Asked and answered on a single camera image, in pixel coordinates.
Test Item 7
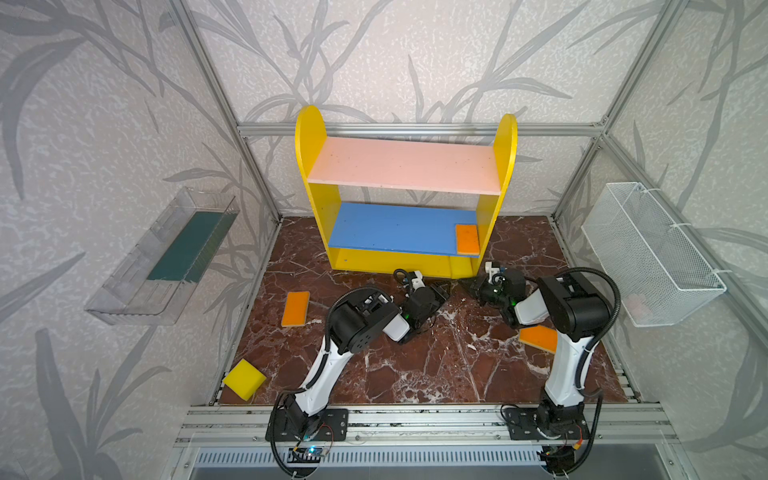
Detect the yellow orange sponge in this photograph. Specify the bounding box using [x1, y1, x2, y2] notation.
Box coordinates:
[455, 224, 480, 257]

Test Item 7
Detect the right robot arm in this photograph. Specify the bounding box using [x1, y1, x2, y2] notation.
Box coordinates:
[458, 262, 621, 446]

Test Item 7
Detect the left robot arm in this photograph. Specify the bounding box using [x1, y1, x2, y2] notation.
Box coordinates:
[265, 269, 451, 443]

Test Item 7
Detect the yellow shelf unit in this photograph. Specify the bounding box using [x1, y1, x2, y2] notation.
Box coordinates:
[294, 106, 518, 279]

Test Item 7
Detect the orange yellow sponge right floor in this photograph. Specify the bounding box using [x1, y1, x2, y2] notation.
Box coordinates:
[519, 325, 558, 354]

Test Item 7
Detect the orange sponge left floor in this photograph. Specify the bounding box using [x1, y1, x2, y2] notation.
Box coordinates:
[281, 291, 310, 328]

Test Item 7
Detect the right controller board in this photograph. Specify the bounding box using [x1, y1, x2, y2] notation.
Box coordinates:
[539, 447, 583, 477]

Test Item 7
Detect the controller board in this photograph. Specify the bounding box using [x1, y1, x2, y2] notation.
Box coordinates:
[286, 444, 332, 464]
[539, 447, 583, 477]

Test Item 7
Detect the left controller board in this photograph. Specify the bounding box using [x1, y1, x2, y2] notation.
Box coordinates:
[286, 444, 332, 464]

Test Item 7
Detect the yellow sponge front left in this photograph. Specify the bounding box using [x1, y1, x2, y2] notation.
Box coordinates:
[223, 359, 266, 401]

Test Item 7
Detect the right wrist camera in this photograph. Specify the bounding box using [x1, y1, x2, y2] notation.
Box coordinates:
[484, 261, 505, 285]

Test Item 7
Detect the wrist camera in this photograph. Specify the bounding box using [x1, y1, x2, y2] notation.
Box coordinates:
[403, 270, 426, 293]
[484, 261, 505, 285]

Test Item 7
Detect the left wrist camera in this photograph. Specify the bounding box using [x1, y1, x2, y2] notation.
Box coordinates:
[403, 270, 426, 293]

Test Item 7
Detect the white wire mesh basket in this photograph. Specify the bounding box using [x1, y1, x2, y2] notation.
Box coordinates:
[582, 182, 727, 328]

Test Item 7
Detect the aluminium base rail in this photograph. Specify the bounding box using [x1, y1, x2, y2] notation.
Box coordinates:
[161, 403, 698, 479]

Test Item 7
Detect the clear plastic wall bin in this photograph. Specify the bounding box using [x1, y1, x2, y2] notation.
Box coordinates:
[85, 187, 240, 326]

